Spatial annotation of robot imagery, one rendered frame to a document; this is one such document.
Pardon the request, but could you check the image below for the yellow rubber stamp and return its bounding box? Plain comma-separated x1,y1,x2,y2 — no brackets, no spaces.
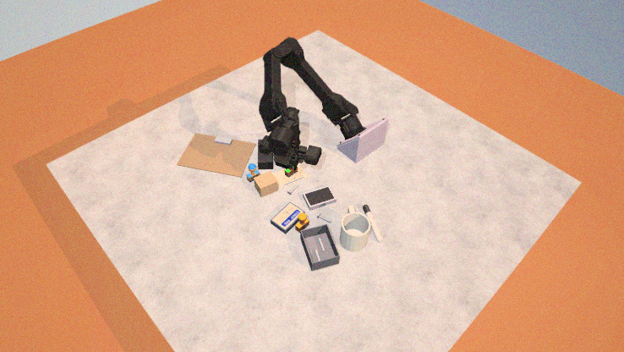
295,213,309,233

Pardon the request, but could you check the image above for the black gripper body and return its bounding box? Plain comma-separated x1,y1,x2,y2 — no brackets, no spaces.
259,131,322,165

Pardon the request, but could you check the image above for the flat stamp pad tin with blue label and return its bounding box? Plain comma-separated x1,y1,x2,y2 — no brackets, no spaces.
271,202,305,234

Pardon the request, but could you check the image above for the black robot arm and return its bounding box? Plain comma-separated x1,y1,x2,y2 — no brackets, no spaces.
259,36,367,169

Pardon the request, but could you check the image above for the tan cardboard box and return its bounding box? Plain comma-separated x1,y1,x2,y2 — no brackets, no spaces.
254,171,278,197

